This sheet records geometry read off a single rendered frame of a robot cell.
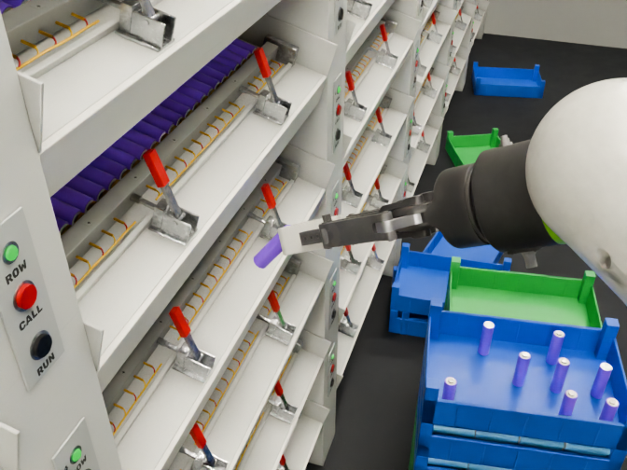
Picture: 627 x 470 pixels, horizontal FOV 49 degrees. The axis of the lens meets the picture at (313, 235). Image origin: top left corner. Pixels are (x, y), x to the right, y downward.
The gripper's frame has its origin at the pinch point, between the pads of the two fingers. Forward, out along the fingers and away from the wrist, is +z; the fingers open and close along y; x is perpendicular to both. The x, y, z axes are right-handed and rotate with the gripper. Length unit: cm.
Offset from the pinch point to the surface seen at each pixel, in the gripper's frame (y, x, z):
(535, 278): 87, -24, 11
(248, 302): 5.0, -7.4, 16.8
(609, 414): 41, -36, -13
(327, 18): 23.3, 27.5, 7.4
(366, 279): 91, -21, 58
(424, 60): 131, 35, 47
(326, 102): 27.3, 17.2, 13.4
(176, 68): -16.8, 17.1, -3.0
